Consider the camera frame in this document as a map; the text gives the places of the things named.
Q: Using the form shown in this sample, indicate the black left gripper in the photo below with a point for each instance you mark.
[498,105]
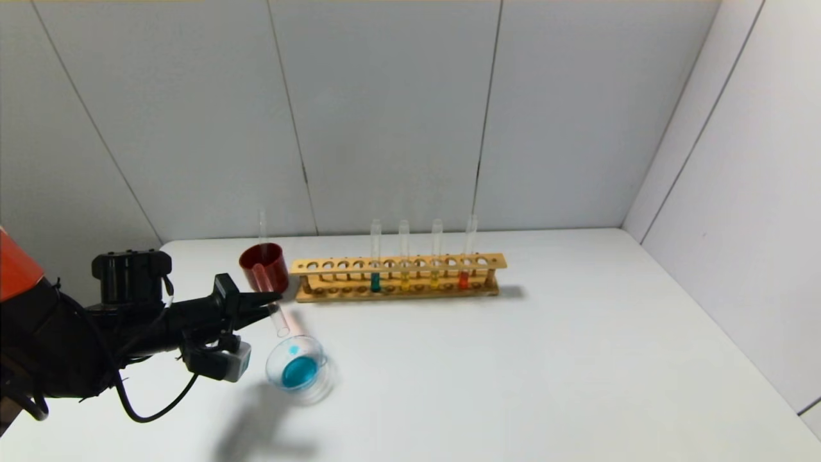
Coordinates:
[228,300]

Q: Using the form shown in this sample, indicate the red liquid test tube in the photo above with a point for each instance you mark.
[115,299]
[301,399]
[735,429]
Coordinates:
[463,280]
[276,314]

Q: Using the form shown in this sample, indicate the light blue liquid test tube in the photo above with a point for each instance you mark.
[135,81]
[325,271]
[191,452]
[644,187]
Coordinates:
[263,224]

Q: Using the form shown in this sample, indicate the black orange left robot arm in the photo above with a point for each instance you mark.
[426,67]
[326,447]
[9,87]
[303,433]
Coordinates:
[58,346]

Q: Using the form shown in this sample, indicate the teal liquid test tube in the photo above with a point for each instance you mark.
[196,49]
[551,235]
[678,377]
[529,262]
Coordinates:
[375,282]

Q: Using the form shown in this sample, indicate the wooden test tube rack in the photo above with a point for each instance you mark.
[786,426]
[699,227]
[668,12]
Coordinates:
[397,263]

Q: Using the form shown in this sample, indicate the yellow liquid test tube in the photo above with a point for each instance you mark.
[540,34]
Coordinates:
[435,279]
[405,281]

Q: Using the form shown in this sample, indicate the dark red plastic cup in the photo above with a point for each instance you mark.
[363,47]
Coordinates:
[279,273]

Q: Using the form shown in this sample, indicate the glass beaker with blue liquid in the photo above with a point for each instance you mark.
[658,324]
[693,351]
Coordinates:
[300,372]

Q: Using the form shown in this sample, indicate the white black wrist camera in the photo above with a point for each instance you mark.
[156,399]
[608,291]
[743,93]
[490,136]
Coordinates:
[221,362]

